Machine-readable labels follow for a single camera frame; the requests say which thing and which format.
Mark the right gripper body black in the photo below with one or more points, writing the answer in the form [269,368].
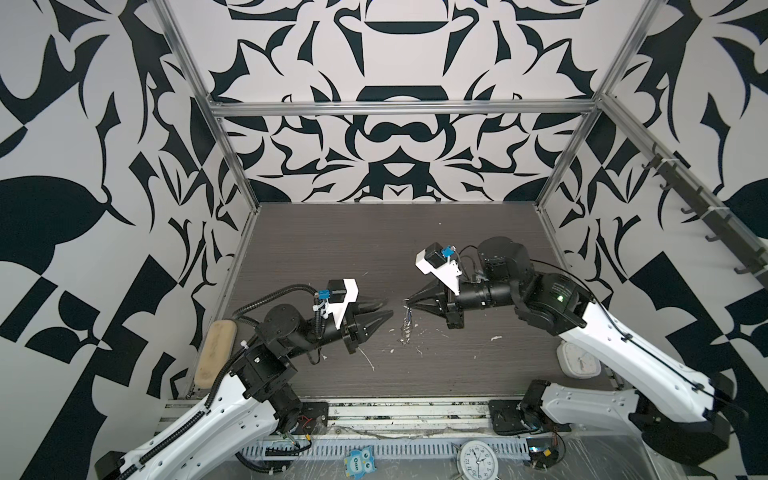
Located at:
[456,312]

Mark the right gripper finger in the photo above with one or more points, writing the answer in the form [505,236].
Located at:
[431,306]
[432,292]

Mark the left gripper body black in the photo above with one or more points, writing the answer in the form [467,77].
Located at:
[351,335]

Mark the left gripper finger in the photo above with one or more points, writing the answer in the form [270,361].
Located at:
[370,305]
[369,323]

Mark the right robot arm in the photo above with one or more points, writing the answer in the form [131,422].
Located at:
[674,409]

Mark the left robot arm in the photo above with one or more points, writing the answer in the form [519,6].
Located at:
[250,399]

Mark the blue owl toy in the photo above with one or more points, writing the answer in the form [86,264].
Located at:
[359,462]

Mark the white square alarm clock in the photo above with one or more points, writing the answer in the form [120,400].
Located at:
[577,363]

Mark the white analog clock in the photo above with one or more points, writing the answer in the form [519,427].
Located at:
[476,460]

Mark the green circuit board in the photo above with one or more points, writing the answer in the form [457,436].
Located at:
[545,452]

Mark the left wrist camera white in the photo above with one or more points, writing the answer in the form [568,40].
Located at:
[332,302]

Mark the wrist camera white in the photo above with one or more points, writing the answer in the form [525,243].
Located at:
[441,262]
[332,302]

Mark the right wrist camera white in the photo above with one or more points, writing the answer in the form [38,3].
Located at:
[441,262]

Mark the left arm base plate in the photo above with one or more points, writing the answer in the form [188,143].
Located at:
[301,417]

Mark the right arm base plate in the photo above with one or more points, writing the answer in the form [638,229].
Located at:
[508,418]

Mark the white slotted cable duct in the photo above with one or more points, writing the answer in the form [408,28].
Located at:
[337,449]

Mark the black coat hook rail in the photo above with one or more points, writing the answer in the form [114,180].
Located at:
[702,204]

